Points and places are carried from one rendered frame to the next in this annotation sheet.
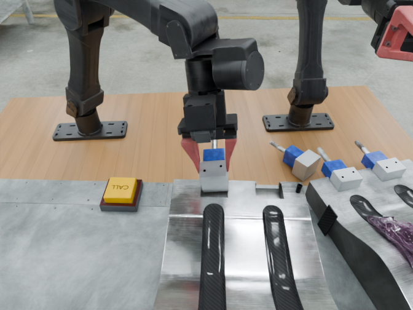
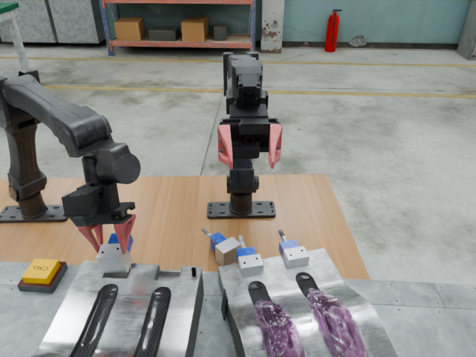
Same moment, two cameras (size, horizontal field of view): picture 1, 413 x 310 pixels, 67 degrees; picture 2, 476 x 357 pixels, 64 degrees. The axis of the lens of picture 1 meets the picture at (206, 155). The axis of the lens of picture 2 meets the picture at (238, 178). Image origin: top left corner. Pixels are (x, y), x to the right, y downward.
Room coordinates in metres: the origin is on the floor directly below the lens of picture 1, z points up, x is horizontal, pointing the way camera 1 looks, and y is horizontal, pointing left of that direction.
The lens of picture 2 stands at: (-0.17, -0.29, 1.50)
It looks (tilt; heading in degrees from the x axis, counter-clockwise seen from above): 33 degrees down; 2
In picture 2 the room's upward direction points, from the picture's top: straight up
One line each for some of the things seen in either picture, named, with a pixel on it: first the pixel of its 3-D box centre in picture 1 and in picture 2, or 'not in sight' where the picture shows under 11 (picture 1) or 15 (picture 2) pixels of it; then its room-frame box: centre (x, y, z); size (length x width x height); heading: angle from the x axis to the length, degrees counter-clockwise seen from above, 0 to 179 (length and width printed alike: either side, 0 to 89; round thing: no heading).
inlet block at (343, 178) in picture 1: (332, 167); (246, 254); (0.49, -0.29, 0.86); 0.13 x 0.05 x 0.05; 13
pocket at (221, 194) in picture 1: (214, 194); (119, 275); (0.40, -0.02, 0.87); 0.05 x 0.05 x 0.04; 88
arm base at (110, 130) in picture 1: (87, 120); (32, 204); (0.69, 0.33, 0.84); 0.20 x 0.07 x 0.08; 94
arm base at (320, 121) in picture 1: (300, 112); (241, 200); (0.73, -0.27, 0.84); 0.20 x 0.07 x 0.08; 94
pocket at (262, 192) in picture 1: (267, 195); (168, 278); (0.40, -0.12, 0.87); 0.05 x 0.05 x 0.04; 88
